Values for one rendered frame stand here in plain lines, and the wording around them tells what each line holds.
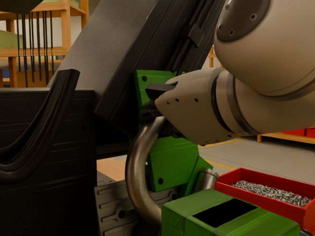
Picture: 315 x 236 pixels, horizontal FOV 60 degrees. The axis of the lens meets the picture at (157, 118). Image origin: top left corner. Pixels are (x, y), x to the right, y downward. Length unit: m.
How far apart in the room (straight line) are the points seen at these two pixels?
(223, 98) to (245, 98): 0.03
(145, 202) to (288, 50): 0.29
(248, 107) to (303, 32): 0.10
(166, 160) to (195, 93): 0.19
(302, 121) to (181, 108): 0.14
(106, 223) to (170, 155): 0.15
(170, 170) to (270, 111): 0.26
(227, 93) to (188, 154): 0.25
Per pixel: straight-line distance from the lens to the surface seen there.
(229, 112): 0.29
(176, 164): 0.49
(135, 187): 0.41
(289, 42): 0.20
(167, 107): 0.36
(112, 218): 0.44
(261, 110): 0.27
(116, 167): 1.18
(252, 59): 0.20
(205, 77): 0.32
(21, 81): 3.54
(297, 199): 1.01
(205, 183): 0.50
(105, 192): 0.44
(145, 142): 0.41
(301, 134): 5.93
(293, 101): 0.24
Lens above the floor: 1.25
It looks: 7 degrees down
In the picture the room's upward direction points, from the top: straight up
